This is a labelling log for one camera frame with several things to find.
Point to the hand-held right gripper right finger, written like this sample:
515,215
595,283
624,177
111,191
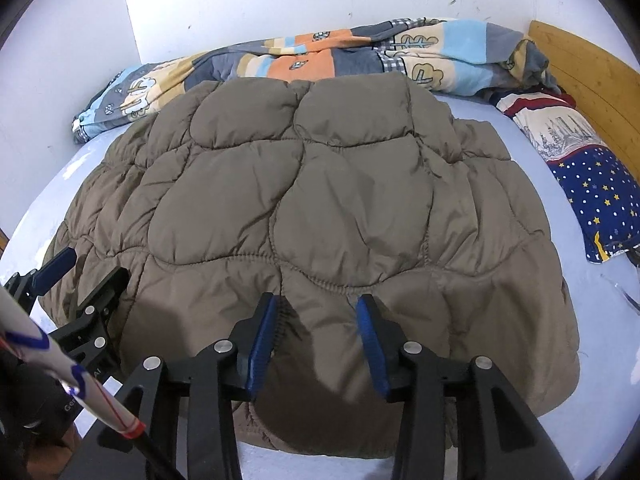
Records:
374,345

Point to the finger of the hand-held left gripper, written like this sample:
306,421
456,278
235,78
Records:
97,305
56,264

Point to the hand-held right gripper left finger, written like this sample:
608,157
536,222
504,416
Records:
260,340

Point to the olive quilted hooded jacket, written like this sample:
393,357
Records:
325,185

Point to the person's left hand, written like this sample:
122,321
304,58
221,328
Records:
55,455

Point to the star and stripe print pillow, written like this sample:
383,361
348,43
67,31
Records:
590,170

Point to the patchwork cartoon print quilt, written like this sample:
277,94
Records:
450,55

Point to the wooden headboard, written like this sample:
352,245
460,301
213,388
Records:
590,75

